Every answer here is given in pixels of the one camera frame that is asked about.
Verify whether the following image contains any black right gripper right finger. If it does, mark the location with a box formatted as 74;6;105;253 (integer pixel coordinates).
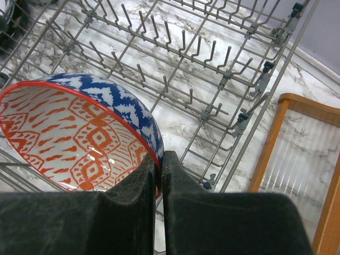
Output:
162;151;313;254

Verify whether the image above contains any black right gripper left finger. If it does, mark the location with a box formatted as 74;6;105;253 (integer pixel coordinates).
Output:
1;156;156;254

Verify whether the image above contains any red patterned bowl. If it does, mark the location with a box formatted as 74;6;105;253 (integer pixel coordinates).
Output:
1;73;164;192

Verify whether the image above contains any wooden dish drying rack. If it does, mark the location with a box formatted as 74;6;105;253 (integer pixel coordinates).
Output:
248;93;339;254

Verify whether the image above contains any dark green mug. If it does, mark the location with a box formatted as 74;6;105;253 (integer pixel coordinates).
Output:
1;0;24;53

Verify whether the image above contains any grey wire dish rack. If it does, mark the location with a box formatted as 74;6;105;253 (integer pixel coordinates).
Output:
0;0;322;255

